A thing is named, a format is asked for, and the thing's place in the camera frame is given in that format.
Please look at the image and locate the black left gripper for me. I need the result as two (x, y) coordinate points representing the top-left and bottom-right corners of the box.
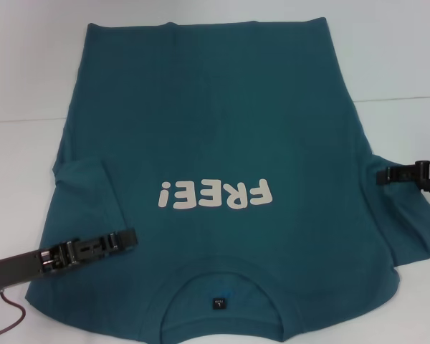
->
(0, 226), (140, 294)

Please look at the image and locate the teal T-shirt with FREE! print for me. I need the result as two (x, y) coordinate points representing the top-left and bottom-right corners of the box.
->
(24, 17), (430, 344)

